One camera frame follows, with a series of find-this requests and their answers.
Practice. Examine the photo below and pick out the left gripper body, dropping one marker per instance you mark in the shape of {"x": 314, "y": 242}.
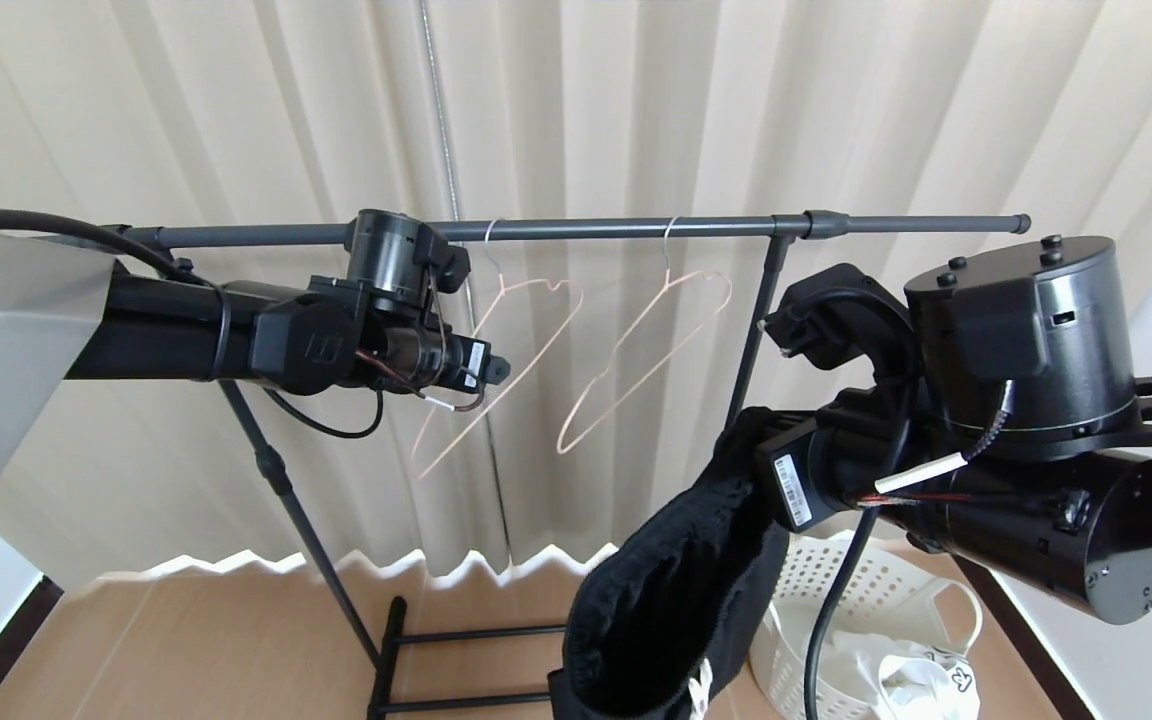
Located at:
{"x": 426, "y": 358}

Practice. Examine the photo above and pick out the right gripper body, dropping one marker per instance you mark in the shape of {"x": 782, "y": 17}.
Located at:
{"x": 1036, "y": 540}

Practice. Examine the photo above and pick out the black garment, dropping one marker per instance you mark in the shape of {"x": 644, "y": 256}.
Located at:
{"x": 656, "y": 590}

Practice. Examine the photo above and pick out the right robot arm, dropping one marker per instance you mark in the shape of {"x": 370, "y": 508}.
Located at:
{"x": 1026, "y": 340}

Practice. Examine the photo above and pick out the pink clothes hanger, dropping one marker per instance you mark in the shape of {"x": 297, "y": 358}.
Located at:
{"x": 492, "y": 262}
{"x": 669, "y": 250}

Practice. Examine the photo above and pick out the white laundry basket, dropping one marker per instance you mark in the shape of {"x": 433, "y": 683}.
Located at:
{"x": 886, "y": 580}

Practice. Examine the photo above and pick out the black clothes rack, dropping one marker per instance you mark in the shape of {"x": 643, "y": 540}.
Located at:
{"x": 586, "y": 228}

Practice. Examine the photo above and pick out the white printed garment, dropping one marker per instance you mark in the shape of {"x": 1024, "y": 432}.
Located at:
{"x": 896, "y": 685}

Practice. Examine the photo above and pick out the thin grey curtain wand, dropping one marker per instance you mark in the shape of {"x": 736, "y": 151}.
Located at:
{"x": 441, "y": 120}

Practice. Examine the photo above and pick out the beige curtain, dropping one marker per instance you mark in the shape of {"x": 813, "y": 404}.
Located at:
{"x": 186, "y": 100}

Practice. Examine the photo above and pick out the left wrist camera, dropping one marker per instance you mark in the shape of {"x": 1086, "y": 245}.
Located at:
{"x": 446, "y": 262}

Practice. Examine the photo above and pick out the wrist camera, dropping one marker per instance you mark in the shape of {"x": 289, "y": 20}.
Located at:
{"x": 446, "y": 262}
{"x": 806, "y": 320}

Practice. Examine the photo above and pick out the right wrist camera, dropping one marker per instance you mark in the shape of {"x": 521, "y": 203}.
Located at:
{"x": 806, "y": 320}

